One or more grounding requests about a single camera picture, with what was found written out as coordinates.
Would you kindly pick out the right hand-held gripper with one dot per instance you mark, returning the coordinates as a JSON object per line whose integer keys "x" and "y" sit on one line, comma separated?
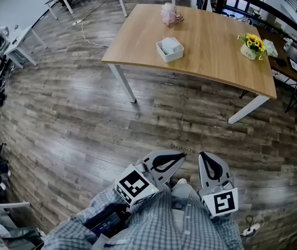
{"x": 222, "y": 202}

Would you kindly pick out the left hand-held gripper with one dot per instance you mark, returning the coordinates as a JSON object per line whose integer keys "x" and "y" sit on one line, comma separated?
{"x": 134, "y": 185}

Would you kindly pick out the white square tray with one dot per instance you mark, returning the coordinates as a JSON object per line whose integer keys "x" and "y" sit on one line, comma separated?
{"x": 169, "y": 57}

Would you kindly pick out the pale green tissue packet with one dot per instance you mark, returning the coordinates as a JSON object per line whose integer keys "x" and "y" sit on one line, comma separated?
{"x": 271, "y": 48}

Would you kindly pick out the person's blue jeans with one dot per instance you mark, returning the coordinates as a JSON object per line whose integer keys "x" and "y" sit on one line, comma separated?
{"x": 183, "y": 191}

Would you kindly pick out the person's checked shirt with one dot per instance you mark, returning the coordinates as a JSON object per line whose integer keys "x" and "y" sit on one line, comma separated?
{"x": 158, "y": 225}

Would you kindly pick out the white power strip black plug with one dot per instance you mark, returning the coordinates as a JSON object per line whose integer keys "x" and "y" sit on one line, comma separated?
{"x": 252, "y": 228}

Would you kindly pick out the black chest-mounted screen device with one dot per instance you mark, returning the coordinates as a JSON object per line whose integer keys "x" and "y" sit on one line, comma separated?
{"x": 106, "y": 221}

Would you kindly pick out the dark wooden desk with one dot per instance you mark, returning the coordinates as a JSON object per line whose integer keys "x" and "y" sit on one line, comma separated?
{"x": 281, "y": 72}

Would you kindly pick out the wooden table with white legs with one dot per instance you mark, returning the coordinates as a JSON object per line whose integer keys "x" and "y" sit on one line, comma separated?
{"x": 210, "y": 43}

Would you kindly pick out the sunflower bouquet in white pot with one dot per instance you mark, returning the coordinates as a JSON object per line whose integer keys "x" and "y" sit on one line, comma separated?
{"x": 251, "y": 47}

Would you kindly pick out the black metal railing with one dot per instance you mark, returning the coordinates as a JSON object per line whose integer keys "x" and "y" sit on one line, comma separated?
{"x": 273, "y": 12}

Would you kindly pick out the small white side table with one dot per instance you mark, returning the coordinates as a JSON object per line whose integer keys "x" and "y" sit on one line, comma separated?
{"x": 18, "y": 44}

